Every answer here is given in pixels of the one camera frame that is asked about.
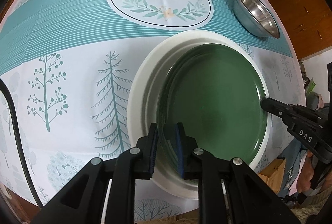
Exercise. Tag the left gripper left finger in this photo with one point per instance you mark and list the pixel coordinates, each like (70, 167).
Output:
(148, 148)

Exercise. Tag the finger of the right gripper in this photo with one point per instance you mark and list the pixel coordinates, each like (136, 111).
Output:
(277, 108)

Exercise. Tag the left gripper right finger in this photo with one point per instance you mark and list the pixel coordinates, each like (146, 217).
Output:
(185, 146)

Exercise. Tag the green plate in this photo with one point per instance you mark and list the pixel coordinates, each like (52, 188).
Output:
(215, 92)

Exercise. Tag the blue steel bowl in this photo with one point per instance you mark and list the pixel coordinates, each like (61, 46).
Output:
(256, 18)

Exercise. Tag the right hand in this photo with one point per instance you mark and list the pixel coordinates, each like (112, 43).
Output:
(306, 174)

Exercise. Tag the large white plate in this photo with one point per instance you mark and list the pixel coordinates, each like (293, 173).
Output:
(144, 94)

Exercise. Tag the patterned teal tablecloth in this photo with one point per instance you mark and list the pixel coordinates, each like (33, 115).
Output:
(69, 66)

